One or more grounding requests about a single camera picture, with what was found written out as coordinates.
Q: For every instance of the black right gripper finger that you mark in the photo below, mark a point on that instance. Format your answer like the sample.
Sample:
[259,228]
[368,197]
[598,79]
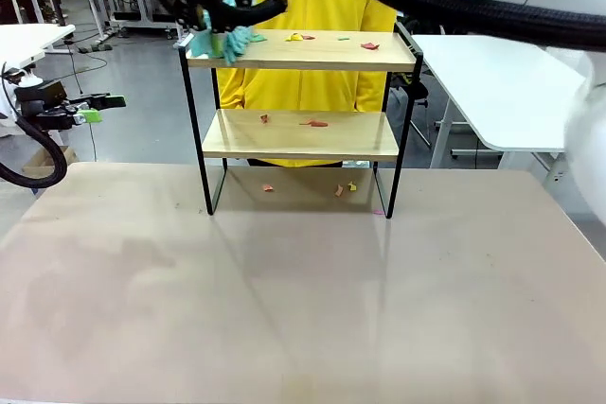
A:
[217,37]
[189,18]

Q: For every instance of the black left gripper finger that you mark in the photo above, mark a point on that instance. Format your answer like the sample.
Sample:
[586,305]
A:
[111,101]
[90,116]

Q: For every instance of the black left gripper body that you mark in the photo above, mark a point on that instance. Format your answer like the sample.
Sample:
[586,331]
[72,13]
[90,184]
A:
[45,103]

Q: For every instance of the teal cleaning cloth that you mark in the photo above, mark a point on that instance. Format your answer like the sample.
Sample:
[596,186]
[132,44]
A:
[237,42]

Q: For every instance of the orange paper scrap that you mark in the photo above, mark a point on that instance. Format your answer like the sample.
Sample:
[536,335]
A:
[268,188]
[339,190]

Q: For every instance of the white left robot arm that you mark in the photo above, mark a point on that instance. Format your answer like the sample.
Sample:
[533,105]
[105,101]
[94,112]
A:
[5,110]

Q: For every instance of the dark floor power strip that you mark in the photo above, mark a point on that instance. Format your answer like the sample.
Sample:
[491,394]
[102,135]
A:
[94,48]

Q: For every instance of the open brown cardboard box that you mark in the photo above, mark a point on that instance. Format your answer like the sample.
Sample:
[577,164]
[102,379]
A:
[45,163]

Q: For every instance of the white rounded desk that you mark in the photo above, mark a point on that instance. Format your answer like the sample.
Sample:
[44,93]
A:
[28,40]

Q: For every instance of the large white side table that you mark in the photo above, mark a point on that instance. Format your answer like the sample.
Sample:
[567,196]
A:
[497,92]

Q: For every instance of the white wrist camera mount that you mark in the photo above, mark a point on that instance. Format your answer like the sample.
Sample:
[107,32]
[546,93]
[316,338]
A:
[27,78]

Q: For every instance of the black frame wooden shelf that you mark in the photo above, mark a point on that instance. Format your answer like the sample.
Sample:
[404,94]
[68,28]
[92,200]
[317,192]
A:
[303,57]

